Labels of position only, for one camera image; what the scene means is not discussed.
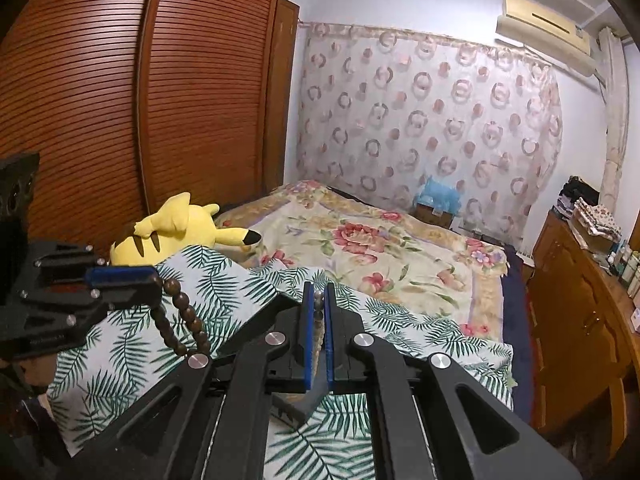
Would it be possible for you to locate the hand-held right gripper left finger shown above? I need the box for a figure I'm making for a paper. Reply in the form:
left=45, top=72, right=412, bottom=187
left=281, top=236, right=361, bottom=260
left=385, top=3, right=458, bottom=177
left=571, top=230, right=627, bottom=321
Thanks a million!
left=55, top=282, right=317, bottom=480

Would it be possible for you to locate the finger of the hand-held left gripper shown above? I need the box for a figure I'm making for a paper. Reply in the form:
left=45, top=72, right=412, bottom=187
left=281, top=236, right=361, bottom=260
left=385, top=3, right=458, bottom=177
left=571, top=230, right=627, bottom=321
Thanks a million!
left=20, top=277, right=165, bottom=331
left=30, top=241, right=160, bottom=286

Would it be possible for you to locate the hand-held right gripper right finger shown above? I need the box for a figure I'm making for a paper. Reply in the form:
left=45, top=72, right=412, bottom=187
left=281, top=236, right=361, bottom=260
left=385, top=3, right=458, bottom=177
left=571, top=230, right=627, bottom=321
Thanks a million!
left=325, top=282, right=583, bottom=480

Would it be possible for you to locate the pale bead necklace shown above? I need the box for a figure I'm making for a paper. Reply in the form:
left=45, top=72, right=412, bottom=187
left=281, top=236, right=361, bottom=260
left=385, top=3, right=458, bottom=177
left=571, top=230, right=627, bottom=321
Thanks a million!
left=312, top=294, right=327, bottom=378

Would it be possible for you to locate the wooden bead bracelet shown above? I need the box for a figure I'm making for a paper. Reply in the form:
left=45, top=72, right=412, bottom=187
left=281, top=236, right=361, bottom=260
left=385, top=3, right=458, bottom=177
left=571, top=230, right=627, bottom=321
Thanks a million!
left=150, top=279, right=206, bottom=358

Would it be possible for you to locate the leaf print cloth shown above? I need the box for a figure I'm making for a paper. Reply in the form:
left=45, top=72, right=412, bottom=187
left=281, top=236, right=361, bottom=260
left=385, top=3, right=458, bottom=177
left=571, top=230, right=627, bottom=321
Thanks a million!
left=47, top=244, right=516, bottom=480

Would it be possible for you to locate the yellow plush toy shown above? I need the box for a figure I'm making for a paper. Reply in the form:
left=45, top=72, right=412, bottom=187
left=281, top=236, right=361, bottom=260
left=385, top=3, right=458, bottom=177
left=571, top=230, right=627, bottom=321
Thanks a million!
left=110, top=192, right=262, bottom=267

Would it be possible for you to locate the floral blanket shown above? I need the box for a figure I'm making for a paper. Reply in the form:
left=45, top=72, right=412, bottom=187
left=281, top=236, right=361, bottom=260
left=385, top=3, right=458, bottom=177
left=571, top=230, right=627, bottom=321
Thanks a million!
left=212, top=180, right=511, bottom=356

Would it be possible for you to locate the cardboard box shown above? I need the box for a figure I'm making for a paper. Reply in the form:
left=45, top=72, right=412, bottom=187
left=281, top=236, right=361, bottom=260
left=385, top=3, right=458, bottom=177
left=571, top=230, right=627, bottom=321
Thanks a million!
left=415, top=202, right=457, bottom=228

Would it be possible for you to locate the blue plastic bag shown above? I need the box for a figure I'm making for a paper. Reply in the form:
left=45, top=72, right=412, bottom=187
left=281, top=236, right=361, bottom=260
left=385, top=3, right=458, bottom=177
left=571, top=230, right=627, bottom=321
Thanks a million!
left=415, top=175, right=463, bottom=218

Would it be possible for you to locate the navy bed sheet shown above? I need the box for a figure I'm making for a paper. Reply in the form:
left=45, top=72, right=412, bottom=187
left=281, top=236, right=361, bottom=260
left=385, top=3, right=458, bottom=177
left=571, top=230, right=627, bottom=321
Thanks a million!
left=500, top=242, right=538, bottom=426

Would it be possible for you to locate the wooden louvered wardrobe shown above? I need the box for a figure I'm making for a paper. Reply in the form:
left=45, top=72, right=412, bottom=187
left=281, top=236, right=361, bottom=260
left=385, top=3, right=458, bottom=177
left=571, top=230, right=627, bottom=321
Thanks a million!
left=0, top=0, right=301, bottom=261

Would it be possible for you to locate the circle print curtain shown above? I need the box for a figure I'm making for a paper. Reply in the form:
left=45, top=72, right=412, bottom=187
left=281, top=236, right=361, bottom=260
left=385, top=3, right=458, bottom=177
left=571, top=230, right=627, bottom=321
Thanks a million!
left=295, top=21, right=563, bottom=246

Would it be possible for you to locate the wooden cabinet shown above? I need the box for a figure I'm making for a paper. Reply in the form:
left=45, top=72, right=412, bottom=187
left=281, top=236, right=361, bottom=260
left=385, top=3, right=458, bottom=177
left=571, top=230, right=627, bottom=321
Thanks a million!
left=525, top=210, right=640, bottom=436

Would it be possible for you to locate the beige storage box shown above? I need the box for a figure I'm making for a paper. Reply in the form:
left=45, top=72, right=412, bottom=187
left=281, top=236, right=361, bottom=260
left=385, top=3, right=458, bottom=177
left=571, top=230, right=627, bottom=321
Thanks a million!
left=572, top=225, right=615, bottom=255

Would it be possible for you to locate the stack of dark clothes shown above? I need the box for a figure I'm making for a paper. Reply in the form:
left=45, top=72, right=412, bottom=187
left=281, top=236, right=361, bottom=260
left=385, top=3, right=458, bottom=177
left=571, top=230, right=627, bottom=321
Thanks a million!
left=555, top=176, right=601, bottom=221

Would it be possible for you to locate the floral patterned cloth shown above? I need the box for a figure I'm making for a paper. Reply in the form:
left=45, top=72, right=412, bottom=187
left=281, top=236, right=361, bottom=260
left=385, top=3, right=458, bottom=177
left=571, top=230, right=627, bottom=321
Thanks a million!
left=570, top=197, right=623, bottom=241

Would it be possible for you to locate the row of bottles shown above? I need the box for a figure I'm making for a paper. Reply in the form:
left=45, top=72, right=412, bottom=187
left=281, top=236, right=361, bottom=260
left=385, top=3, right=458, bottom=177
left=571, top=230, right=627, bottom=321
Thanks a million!
left=605, top=240, right=640, bottom=301

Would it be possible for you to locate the beige tied drape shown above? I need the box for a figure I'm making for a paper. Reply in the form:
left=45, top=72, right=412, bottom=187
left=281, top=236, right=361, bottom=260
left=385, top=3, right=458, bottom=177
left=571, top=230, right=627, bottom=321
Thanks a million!
left=597, top=27, right=631, bottom=206

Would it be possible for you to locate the wall air conditioner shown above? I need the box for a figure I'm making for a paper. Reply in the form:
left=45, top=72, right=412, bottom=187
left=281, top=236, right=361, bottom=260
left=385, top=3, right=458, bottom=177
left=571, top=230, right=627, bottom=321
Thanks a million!
left=495, top=0, right=601, bottom=78

